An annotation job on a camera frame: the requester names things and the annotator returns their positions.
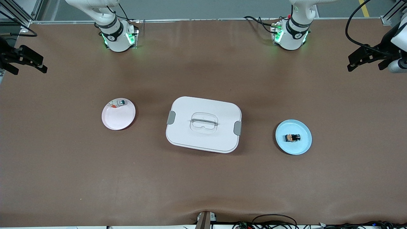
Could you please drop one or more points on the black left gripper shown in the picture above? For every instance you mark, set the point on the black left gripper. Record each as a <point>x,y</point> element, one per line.
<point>381,52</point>

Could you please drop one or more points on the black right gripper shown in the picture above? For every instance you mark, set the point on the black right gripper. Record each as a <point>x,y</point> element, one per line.
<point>7,53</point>

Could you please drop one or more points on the orange and black switch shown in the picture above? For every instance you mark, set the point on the orange and black switch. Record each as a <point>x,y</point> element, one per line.
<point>292,137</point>

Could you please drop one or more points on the pink round plate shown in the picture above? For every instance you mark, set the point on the pink round plate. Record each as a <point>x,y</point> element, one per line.
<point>119,119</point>

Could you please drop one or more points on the blue round plate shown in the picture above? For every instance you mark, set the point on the blue round plate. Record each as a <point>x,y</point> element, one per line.
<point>294,148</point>

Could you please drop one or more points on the grey box latch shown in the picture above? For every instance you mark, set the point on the grey box latch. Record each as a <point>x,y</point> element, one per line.
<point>171,117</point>
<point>237,128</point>

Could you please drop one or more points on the white lidded storage box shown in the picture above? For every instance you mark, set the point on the white lidded storage box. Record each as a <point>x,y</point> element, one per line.
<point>203,140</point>

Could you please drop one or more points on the aluminium frame profile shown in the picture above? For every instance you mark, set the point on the aluminium frame profile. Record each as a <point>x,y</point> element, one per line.
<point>388,19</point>
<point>37,9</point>

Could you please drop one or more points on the camera mount post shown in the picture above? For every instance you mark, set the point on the camera mount post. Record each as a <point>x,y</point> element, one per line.
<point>205,220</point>

